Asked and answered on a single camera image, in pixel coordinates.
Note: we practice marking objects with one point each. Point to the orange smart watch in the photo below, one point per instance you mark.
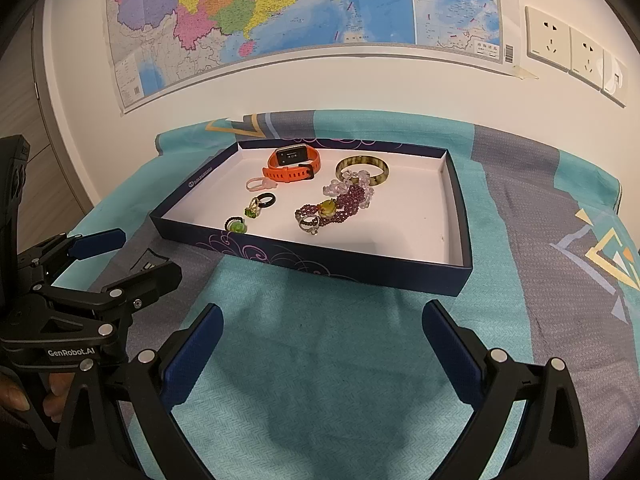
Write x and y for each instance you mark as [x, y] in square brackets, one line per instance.
[292, 163]

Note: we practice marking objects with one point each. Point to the dark blue tray box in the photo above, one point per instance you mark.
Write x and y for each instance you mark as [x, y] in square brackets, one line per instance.
[380, 213]

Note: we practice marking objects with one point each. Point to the white wall socket left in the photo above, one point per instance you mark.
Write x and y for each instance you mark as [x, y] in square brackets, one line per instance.
[548, 39]

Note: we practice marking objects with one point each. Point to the wooden wardrobe door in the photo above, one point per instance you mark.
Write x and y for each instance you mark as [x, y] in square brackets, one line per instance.
[54, 200]

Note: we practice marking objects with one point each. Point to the teal grey patterned bedsheet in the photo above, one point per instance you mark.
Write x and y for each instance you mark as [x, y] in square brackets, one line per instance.
[324, 379]

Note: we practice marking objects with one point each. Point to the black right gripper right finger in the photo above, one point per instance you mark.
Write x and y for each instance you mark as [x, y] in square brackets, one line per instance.
[550, 442]

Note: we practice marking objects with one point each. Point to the colourful wall map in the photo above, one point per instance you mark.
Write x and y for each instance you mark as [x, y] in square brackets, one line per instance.
[159, 46]

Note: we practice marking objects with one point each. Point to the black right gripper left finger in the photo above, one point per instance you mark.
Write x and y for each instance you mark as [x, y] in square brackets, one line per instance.
[94, 443]

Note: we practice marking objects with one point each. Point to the white wall socket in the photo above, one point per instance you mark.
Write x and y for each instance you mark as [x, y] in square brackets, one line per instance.
[548, 39]
[586, 59]

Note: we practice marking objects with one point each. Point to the white wall switch right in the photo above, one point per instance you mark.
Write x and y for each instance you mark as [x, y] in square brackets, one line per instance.
[615, 79]

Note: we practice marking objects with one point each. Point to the white wall socket middle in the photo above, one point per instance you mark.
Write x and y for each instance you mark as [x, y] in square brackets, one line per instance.
[586, 59]

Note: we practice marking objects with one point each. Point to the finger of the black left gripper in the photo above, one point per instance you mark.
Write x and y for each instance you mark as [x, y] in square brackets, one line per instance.
[139, 290]
[88, 246]

